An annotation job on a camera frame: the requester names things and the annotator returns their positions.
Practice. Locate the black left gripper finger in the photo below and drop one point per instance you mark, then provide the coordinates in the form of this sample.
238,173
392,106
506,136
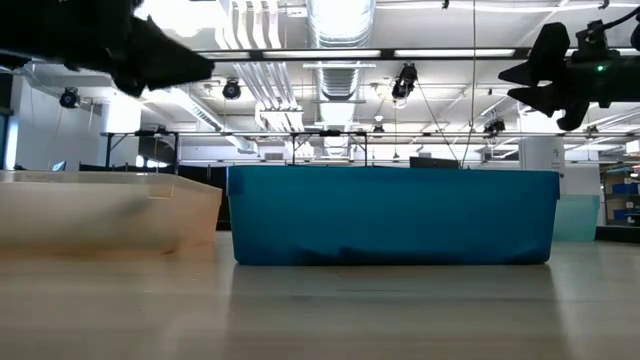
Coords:
150,50
145,80

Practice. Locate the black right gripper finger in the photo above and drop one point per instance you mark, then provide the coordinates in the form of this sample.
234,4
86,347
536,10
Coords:
545,100
547,60

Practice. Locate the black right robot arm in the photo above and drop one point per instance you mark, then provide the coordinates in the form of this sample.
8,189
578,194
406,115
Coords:
636,35

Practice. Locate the white pillar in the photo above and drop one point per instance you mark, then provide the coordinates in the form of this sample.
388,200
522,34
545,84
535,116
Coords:
542,152

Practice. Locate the black hanging spotlight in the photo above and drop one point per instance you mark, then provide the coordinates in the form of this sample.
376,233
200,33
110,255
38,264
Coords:
405,80
70,97
495,125
231,89

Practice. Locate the shelf with blue bins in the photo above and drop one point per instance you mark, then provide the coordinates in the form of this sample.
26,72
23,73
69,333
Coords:
622,195

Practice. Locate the small tilted screen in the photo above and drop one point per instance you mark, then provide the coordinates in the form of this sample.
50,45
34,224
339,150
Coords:
59,165

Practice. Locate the translucent green plastic tray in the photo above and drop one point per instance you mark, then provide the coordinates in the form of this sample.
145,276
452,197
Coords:
577,217

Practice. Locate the white ceiling pipes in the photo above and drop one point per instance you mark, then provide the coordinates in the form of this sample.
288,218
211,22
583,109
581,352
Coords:
270,75

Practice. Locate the dark background monitor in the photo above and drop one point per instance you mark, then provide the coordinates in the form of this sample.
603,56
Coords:
432,161

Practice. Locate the translucent orange plastic tray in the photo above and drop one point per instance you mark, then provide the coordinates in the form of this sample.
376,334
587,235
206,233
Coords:
100,215

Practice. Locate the dark low counter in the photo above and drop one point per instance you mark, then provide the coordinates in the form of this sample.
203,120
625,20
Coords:
617,233

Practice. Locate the dark blue plastic tray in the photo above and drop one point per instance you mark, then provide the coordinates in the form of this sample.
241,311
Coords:
390,215

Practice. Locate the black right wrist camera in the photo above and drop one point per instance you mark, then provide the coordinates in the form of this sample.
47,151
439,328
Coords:
591,35

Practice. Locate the round silver ventilation duct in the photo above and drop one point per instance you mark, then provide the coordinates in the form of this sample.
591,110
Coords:
340,80

